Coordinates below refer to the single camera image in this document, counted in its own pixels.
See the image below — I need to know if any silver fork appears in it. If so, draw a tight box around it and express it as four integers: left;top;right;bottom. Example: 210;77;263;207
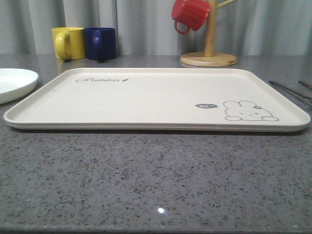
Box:
269;80;312;102

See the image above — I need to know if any white round plate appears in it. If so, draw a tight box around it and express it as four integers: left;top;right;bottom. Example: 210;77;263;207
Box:
0;68;39;104

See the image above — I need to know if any cream rabbit serving tray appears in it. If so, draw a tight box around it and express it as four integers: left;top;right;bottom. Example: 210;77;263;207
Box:
4;68;311;132

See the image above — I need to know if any wooden mug tree stand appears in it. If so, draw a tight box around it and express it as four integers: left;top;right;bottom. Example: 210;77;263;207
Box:
180;0;237;67

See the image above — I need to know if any grey curtain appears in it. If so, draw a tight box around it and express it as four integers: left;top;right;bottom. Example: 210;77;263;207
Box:
0;0;312;56

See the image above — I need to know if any dark blue mug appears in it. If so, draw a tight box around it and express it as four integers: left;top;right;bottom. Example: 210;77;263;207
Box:
83;27;117;60

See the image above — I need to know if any red mug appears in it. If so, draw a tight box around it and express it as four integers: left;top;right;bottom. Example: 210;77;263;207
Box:
172;0;210;34

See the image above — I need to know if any yellow mug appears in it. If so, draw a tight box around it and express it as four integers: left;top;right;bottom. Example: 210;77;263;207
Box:
52;27;85;60

